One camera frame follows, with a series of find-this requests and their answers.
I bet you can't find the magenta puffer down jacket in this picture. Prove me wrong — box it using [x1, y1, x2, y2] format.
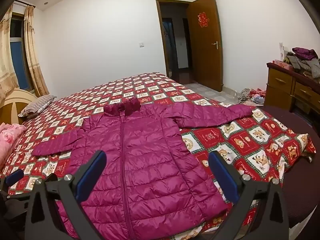
[32, 98, 252, 239]

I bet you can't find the clothes pile on floor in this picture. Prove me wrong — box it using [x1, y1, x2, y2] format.
[238, 88, 266, 106]

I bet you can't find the clothes pile on dresser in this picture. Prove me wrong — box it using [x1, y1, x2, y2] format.
[284, 47, 320, 84]

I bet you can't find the pink floral quilt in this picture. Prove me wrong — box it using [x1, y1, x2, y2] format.
[0, 122, 27, 169]

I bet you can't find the red patterned bear bedspread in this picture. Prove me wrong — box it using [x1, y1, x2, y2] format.
[0, 71, 317, 240]

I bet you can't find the striped grey pillow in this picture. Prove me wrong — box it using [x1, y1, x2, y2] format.
[18, 95, 56, 119]

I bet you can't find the cream wooden headboard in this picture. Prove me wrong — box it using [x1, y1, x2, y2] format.
[0, 88, 37, 125]

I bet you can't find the beige curtain left panel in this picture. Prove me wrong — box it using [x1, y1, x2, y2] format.
[0, 5, 18, 102]

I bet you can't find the beige curtain panel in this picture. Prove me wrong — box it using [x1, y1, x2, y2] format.
[24, 5, 49, 96]
[0, 5, 18, 102]

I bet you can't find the beige curtain right panel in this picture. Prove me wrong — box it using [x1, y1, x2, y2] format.
[24, 5, 49, 96]

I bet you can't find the brown wooden dresser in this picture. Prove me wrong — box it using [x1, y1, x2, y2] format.
[264, 63, 320, 131]

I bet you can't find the blue window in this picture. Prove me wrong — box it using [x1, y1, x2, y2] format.
[10, 15, 33, 91]

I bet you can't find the white card on dresser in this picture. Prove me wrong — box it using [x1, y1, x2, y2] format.
[279, 42, 285, 61]

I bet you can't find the brown wooden door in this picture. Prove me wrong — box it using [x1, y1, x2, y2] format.
[187, 0, 223, 92]

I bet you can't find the red double happiness sticker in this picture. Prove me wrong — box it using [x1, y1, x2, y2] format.
[197, 12, 209, 28]

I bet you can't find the dark brown door frame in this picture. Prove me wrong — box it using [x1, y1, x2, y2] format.
[156, 0, 193, 85]

